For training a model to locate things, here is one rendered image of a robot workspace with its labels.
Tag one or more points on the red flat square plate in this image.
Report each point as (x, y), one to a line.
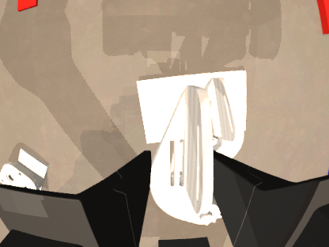
(25, 4)

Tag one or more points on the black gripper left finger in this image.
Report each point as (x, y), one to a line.
(108, 214)

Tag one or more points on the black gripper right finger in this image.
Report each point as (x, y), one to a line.
(261, 210)

